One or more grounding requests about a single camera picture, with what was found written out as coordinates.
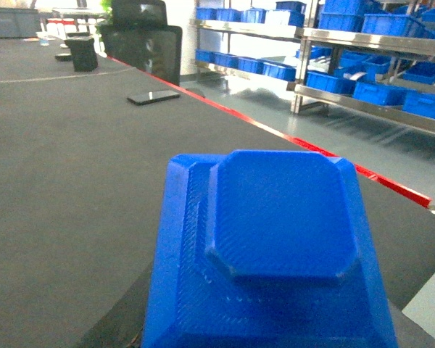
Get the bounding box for blue block part with knob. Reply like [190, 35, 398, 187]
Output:
[141, 150, 398, 347]

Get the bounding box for stainless steel shelf rack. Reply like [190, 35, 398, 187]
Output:
[192, 1, 435, 135]

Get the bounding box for black smartphone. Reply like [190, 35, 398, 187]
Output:
[127, 90, 181, 106]

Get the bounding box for black monitor screen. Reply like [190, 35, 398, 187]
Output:
[98, 25, 183, 86]

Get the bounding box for black box stack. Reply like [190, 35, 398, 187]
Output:
[65, 33, 98, 72]

